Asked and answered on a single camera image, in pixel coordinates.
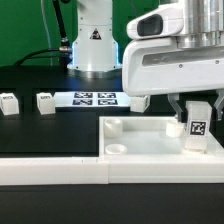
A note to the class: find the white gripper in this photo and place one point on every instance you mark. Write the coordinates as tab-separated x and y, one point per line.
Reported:
157	66

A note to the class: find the white square tabletop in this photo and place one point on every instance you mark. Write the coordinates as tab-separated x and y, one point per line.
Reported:
141	136

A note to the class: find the white U-shaped obstacle fence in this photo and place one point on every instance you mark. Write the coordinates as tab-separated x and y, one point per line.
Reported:
187	167

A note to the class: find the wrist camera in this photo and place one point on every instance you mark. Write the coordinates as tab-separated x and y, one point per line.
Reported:
166	20

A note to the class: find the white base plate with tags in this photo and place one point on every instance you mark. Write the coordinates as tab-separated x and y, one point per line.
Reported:
91	99

